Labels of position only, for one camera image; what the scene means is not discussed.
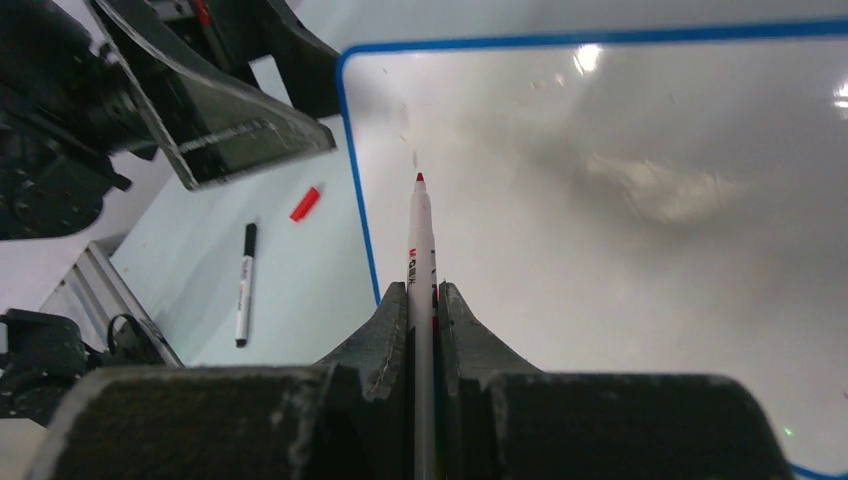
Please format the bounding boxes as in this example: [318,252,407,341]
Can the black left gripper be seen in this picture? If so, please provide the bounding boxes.
[89,0,340,190]

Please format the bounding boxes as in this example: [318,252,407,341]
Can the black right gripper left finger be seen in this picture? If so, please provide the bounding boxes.
[27,282,408,479]

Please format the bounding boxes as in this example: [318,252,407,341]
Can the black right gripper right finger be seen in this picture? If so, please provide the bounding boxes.
[439,282,793,479]

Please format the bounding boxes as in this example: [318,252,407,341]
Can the red marker cap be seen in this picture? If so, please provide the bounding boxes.
[289,186,322,223]

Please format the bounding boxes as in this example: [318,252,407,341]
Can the red whiteboard marker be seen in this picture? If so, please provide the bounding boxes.
[407,172,438,479]

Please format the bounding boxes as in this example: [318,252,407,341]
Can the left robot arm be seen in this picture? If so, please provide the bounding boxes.
[1,1,340,241]

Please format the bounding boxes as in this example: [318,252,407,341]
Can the black whiteboard marker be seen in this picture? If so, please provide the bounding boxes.
[235,223,258,348]

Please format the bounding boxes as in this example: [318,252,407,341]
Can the white blue-framed whiteboard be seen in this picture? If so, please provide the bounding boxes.
[337,16,847,479]

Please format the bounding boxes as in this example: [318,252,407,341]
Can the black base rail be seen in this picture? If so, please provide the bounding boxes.
[1,240,183,426]

